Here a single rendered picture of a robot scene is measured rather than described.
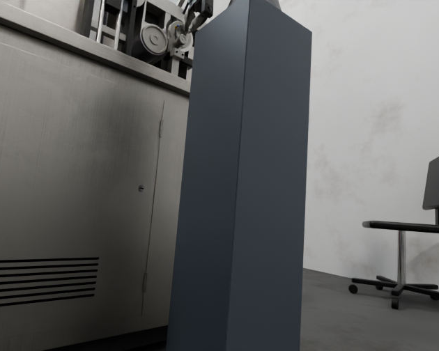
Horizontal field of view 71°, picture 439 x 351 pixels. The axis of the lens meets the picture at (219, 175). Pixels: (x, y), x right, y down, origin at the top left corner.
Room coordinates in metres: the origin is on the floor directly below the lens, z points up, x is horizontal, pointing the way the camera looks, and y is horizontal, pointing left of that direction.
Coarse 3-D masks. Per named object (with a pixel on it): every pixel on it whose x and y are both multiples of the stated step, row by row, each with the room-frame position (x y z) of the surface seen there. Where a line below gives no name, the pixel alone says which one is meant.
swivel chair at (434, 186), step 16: (432, 160) 2.14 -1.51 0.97; (432, 176) 2.09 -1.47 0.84; (432, 192) 2.04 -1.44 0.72; (432, 208) 2.05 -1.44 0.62; (368, 224) 2.03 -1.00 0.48; (384, 224) 1.94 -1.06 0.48; (400, 224) 1.91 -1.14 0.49; (416, 224) 1.89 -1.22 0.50; (432, 224) 1.87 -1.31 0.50; (400, 240) 2.09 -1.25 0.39; (400, 256) 2.09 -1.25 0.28; (400, 272) 2.09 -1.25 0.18; (352, 288) 2.19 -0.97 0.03; (400, 288) 1.94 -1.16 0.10; (416, 288) 2.01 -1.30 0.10; (432, 288) 2.16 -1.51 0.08
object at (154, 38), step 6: (150, 24) 1.19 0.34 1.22; (144, 30) 1.17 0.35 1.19; (150, 30) 1.20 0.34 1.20; (156, 30) 1.21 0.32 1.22; (144, 36) 1.18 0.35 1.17; (150, 36) 1.19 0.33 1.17; (156, 36) 1.21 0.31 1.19; (162, 36) 1.24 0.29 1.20; (144, 42) 1.18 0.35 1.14; (150, 42) 1.20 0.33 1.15; (156, 42) 1.21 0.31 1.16; (162, 42) 1.24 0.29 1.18; (150, 48) 1.20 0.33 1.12; (156, 48) 1.22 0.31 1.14; (162, 48) 1.24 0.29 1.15
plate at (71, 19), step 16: (0, 0) 1.12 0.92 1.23; (16, 0) 1.15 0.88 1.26; (32, 0) 1.19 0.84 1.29; (48, 0) 1.22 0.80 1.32; (64, 0) 1.26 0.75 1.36; (80, 0) 1.31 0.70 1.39; (48, 16) 1.23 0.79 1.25; (64, 16) 1.27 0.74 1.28; (80, 16) 1.31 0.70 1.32; (112, 48) 1.42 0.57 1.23
